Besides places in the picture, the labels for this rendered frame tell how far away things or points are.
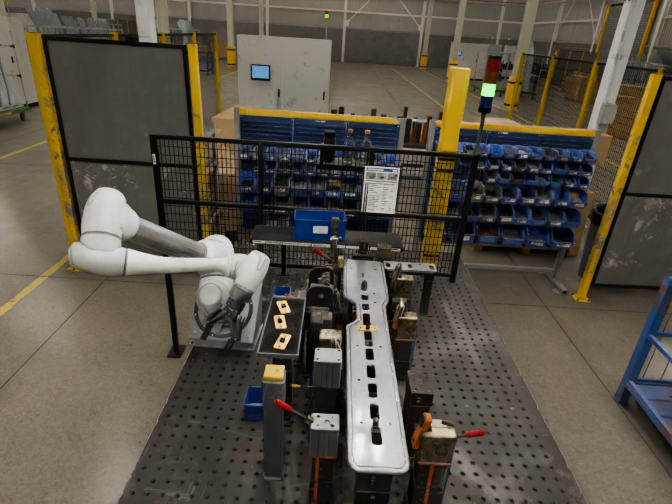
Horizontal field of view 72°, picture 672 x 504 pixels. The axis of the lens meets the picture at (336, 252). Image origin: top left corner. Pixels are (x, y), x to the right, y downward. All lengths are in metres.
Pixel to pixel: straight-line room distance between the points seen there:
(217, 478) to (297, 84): 7.50
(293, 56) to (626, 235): 6.00
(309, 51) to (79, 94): 5.03
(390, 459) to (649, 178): 3.69
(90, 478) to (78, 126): 2.71
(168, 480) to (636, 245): 4.22
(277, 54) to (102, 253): 7.17
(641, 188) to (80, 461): 4.50
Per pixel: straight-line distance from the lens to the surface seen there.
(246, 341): 2.32
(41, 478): 3.02
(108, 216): 1.83
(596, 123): 6.60
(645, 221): 4.85
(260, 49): 8.70
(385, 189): 2.80
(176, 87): 4.00
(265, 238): 2.72
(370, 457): 1.51
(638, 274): 5.09
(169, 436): 2.01
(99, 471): 2.93
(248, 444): 1.94
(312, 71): 8.62
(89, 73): 4.27
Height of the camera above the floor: 2.14
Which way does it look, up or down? 26 degrees down
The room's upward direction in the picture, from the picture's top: 4 degrees clockwise
